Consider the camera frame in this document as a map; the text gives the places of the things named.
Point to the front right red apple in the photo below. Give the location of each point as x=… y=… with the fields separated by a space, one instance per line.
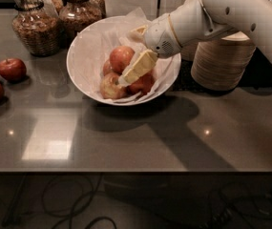
x=143 y=85

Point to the left glass cereal jar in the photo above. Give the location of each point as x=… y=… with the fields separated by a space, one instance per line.
x=38 y=31

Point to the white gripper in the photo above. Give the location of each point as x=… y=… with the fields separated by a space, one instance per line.
x=158 y=34

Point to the white bowl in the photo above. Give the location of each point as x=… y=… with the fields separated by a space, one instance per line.
x=84 y=70

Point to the white paper bowl liner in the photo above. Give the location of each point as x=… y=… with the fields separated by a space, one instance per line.
x=94 y=48

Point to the right glass cereal jar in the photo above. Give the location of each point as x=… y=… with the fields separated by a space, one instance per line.
x=78 y=15

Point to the near stack of paper bowls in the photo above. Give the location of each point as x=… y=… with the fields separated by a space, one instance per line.
x=219 y=64

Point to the glass cereal jar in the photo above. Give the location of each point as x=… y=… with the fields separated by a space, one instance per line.
x=78 y=15
x=38 y=31

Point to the stack of paper bowls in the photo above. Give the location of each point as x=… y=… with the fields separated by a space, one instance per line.
x=188 y=52
x=219 y=64

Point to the far stack of paper bowls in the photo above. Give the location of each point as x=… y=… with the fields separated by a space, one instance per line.
x=188 y=52

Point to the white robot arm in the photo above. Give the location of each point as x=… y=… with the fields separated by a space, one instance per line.
x=196 y=21

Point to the red apple on table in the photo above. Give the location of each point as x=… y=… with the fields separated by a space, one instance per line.
x=13 y=69

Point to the front left yellow-red apple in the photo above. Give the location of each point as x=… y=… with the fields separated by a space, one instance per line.
x=109 y=88

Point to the top red-yellow apple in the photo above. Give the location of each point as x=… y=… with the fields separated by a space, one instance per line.
x=120 y=57

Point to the hidden back left apple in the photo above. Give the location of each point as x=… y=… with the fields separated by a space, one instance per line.
x=107 y=67

